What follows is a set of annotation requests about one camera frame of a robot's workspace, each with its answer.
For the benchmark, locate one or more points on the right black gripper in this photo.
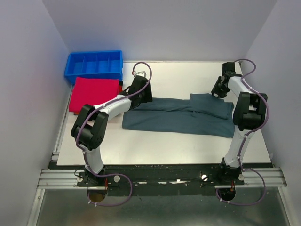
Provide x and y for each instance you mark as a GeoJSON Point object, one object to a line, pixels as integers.
{"type": "Point", "coordinates": [215, 89]}

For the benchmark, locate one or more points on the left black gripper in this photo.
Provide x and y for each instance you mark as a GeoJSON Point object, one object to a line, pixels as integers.
{"type": "Point", "coordinates": [148, 97]}

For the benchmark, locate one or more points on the grey blue t shirt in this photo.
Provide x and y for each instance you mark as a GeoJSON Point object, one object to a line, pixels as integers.
{"type": "Point", "coordinates": [201, 114]}

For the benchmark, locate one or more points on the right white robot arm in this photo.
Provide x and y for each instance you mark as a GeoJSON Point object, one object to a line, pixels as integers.
{"type": "Point", "coordinates": [249, 115]}

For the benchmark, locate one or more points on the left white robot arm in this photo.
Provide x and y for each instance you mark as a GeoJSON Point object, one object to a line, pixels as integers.
{"type": "Point", "coordinates": [91, 124]}

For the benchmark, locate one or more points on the blue plastic divided bin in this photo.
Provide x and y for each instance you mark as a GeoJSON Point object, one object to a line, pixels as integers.
{"type": "Point", "coordinates": [94, 65]}

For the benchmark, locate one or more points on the folded magenta t shirt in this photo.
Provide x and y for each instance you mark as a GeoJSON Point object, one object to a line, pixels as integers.
{"type": "Point", "coordinates": [94, 94]}

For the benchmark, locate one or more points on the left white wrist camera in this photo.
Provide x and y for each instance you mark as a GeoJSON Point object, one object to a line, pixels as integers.
{"type": "Point", "coordinates": [140, 73]}

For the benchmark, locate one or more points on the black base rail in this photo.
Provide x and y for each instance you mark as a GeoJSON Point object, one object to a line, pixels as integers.
{"type": "Point", "coordinates": [161, 180]}

